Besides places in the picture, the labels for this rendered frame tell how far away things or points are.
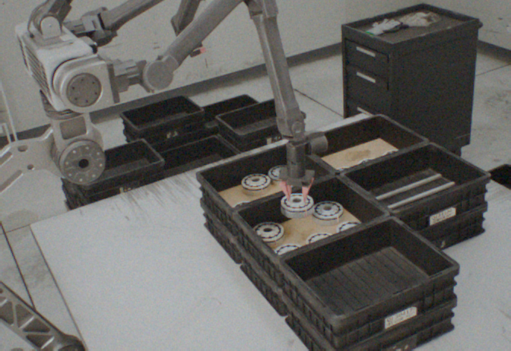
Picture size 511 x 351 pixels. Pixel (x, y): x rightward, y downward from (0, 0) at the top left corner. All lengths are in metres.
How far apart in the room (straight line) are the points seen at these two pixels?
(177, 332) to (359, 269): 0.57
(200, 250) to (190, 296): 0.24
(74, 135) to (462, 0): 4.53
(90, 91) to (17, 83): 3.25
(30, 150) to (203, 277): 0.68
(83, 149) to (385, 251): 0.96
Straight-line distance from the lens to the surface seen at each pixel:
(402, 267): 2.03
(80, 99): 1.77
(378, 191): 2.37
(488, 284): 2.20
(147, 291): 2.23
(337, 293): 1.93
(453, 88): 3.95
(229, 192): 2.41
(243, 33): 5.52
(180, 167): 3.57
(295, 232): 2.17
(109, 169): 3.44
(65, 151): 2.08
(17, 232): 4.08
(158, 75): 1.80
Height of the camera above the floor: 2.07
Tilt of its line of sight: 28 degrees down
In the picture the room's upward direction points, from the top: 6 degrees counter-clockwise
